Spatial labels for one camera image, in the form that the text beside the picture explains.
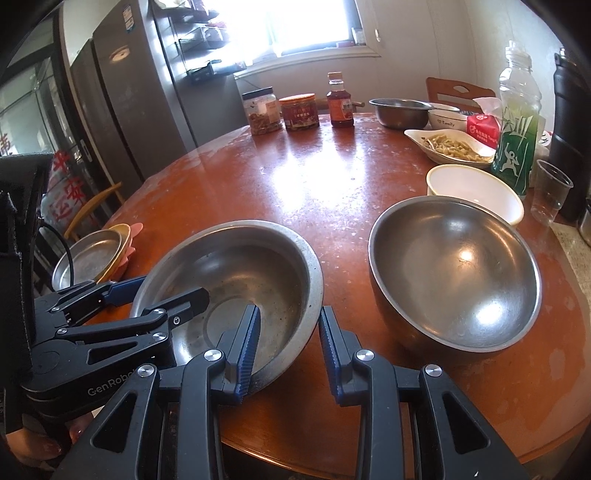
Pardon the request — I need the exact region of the glass sliding door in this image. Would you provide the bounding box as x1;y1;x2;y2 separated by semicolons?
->
0;46;93;232

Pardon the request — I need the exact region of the clear plastic cup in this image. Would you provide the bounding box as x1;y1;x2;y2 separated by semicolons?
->
530;159;574;227

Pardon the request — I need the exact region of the person's left hand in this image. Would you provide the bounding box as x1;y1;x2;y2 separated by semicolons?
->
7;412;95;464

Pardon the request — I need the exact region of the small steel bowl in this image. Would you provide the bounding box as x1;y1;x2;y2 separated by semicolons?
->
368;97;435;130

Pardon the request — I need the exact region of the large paper sheet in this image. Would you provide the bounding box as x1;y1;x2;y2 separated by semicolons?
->
551;222;591;289

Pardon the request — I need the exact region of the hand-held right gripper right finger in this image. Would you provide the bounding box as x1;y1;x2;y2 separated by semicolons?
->
318;305;532;480

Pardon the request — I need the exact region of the red-labelled jar with orange lid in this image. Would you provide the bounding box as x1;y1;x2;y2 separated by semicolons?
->
278;93;320;131

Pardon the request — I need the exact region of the wooden chair with curved rail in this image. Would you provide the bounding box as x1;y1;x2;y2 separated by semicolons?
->
65;181;125;241

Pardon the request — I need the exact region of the black fridge side rack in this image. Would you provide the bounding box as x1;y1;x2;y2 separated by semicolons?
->
157;4;220;21
187;60;247;84
178;25;227;51

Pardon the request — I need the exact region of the window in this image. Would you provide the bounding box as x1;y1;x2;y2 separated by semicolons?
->
217;0;384;58

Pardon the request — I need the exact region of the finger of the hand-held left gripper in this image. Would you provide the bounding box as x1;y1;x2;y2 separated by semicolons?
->
34;275;147;326
55;287;211;352

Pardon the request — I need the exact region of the yellow leaf-shaped plate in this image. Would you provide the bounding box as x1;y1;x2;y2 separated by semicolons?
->
95;223;133;282

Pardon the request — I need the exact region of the round steel pan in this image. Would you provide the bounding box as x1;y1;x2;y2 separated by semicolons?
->
52;229;123;291

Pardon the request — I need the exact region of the wide-rimmed steel bowl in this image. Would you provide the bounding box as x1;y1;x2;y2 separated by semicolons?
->
128;220;325;398

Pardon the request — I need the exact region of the clear jar with dark lid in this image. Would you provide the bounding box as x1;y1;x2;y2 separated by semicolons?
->
241;87;283;136

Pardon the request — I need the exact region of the yellow bowl with white inside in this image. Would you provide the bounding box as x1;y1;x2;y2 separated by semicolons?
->
426;164;526;227

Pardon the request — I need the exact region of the dark refrigerator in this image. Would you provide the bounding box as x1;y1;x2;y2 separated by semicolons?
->
69;0;250;181

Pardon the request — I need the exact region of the small sauce bottle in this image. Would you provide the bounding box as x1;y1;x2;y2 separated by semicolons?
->
326;71;355;128

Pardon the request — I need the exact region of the white oval dish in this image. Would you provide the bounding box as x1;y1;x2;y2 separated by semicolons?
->
404;128;497;164

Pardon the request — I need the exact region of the black thermos flask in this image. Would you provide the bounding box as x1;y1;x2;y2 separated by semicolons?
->
549;46;591;222

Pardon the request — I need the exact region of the green drink bottle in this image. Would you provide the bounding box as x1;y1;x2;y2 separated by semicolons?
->
490;40;543;198

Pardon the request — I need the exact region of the shredded vegetable food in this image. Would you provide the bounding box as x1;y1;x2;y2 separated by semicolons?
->
422;131;492;162

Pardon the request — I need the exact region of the red tissue pack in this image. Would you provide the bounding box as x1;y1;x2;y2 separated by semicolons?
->
465;97;503;149

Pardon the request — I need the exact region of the white ceramic bowl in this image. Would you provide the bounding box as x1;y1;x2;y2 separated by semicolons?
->
427;102;474;131

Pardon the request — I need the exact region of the pink plastic plate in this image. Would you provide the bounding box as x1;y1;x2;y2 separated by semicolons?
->
111;222;145;281

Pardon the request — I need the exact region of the deep steel bowl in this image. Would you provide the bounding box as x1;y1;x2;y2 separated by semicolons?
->
368;196;542;354

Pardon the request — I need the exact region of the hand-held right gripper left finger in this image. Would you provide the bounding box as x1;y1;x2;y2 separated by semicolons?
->
51;305;262;480

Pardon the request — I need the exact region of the steel thermos cup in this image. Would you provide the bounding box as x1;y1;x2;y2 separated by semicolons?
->
578;196;591;247

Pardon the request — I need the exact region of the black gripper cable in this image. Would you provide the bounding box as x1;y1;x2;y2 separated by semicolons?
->
39;225;77;289

